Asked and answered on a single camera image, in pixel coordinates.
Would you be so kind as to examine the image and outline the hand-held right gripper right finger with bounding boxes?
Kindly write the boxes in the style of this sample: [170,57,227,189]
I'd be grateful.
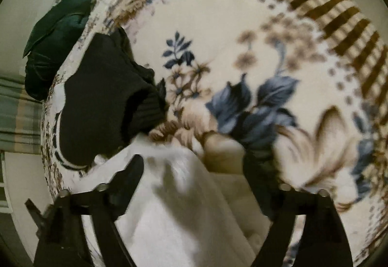
[243,150,355,267]

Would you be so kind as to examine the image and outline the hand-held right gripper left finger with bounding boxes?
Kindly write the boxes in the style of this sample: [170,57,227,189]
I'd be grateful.
[25,154,145,267]

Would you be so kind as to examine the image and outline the white garment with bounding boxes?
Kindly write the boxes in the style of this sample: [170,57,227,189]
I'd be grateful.
[79,133,273,267]

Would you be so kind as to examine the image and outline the black knit garment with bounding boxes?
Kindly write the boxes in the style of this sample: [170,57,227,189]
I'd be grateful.
[54,27,169,165]

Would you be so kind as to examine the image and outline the green striped cloth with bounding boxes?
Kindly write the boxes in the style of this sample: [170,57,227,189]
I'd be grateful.
[0,76,43,152]

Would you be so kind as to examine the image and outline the floral printed blanket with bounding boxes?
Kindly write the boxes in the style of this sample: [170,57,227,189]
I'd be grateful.
[40,0,388,267]

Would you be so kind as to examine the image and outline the dark green garment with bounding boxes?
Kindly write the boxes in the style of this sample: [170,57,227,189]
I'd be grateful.
[23,0,97,102]

